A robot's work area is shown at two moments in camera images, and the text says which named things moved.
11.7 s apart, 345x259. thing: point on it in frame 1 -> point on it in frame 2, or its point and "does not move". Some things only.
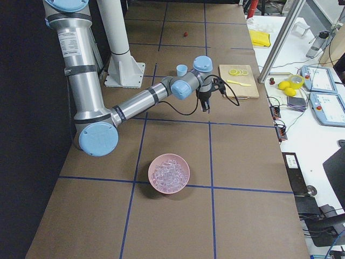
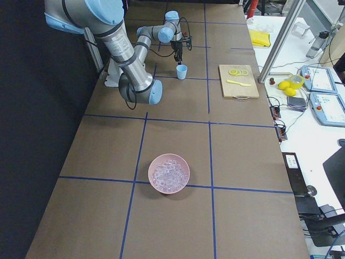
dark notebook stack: [298, 104] does not move
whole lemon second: [290, 91] does not move
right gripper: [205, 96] -> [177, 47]
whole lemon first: [283, 84] does not move
